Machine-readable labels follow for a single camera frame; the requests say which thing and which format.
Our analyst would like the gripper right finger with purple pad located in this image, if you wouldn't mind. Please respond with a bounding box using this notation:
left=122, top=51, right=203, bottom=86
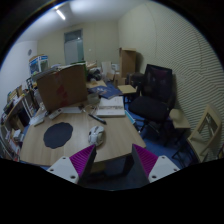
left=132, top=144, right=179, bottom=183

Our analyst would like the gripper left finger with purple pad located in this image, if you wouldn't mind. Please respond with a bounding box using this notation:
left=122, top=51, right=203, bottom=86
left=47, top=144, right=96, bottom=184

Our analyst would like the round black mouse pad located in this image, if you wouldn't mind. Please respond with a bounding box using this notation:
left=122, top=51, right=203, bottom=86
left=43, top=122, right=73, bottom=149

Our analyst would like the white computer mouse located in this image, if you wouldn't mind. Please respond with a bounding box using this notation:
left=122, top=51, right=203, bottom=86
left=88, top=126, right=104, bottom=146

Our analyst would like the black pen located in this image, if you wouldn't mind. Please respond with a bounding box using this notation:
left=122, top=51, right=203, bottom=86
left=88, top=114, right=107, bottom=125

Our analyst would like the white remote control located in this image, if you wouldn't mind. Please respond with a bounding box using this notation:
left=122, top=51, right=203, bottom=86
left=48, top=109, right=62, bottom=120

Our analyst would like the black office chair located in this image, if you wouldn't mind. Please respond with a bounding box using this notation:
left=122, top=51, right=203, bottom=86
left=129, top=64, right=176, bottom=133

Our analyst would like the white keyboard box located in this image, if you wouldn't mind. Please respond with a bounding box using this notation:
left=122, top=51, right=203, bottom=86
left=96, top=96, right=125, bottom=117

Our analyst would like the beige wooden chair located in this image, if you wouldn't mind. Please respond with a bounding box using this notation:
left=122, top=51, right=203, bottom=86
left=187, top=104, right=222, bottom=162

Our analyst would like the wooden shelf unit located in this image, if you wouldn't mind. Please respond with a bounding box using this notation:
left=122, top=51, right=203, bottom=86
left=0, top=90, right=39, bottom=161

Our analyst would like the small beige side table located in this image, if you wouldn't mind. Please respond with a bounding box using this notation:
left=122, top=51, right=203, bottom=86
left=118, top=85, right=136, bottom=95

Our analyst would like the large brown cardboard box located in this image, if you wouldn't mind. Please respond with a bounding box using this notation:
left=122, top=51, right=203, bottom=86
left=37, top=65, right=87, bottom=111

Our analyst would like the blue folder on desk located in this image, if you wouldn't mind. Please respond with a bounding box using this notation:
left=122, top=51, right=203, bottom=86
left=89, top=86, right=122, bottom=99

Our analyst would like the blue white printed box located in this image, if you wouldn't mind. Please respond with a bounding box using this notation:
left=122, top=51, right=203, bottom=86
left=29, top=55, right=48, bottom=75

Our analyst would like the tall cardboard box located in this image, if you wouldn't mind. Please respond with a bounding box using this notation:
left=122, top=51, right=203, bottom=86
left=119, top=48, right=136, bottom=78

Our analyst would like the grey door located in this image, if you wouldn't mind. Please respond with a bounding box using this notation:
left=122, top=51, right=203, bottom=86
left=64, top=30, right=84, bottom=64

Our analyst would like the ceiling strip light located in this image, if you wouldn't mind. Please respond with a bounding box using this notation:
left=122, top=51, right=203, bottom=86
left=56, top=9, right=66, bottom=20

